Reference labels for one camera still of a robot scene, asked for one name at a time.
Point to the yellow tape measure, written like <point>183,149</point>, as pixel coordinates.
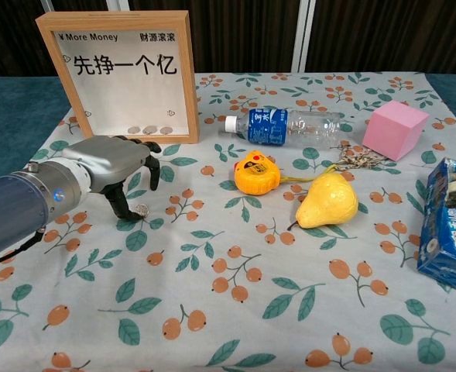
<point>254,174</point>

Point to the white partition post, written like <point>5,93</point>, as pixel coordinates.
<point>304,35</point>

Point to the floral patterned tablecloth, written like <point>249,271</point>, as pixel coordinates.
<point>96,310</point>

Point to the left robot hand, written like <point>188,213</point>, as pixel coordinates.
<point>107,159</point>

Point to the clear bottle with blue label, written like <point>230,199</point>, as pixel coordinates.
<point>266,126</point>

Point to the blue cookie box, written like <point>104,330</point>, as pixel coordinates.
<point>448,228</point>

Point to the silver coin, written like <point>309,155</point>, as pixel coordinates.
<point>134,129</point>
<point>149,129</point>
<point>142,210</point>
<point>166,130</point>

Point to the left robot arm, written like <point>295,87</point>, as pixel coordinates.
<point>18,205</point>

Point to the wooden frame money box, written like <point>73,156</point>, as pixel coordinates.
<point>127,97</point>

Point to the pink foam cube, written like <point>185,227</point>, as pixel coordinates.
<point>394,131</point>

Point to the yellow pear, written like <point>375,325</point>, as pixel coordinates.
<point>328,203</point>

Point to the teal table cover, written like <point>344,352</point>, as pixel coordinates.
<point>11,116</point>

